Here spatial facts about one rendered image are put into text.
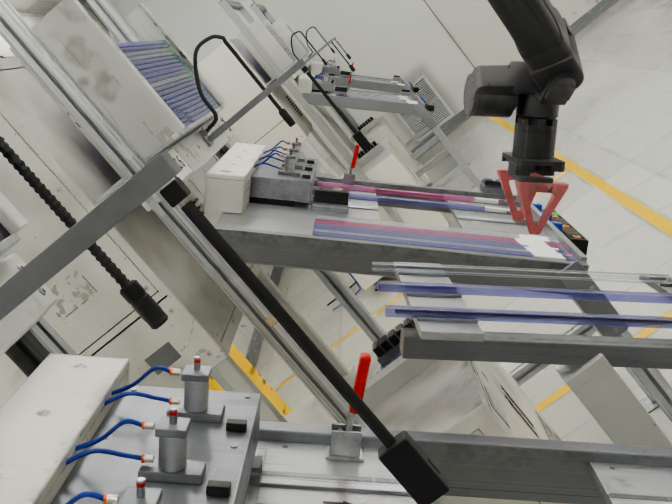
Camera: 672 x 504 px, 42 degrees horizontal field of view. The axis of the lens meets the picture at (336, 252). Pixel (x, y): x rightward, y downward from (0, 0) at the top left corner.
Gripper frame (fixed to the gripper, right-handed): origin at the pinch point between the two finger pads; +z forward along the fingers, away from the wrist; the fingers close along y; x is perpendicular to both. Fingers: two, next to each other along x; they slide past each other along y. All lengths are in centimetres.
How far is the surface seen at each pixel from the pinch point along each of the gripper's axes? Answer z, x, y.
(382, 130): 34, 25, -538
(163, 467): 10, -42, 57
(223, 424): 11, -38, 47
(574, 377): 17.5, 4.4, 14.5
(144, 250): 17, -62, -46
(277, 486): 17, -33, 47
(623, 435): 25.3, 11.8, 14.7
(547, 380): 84, 54, -160
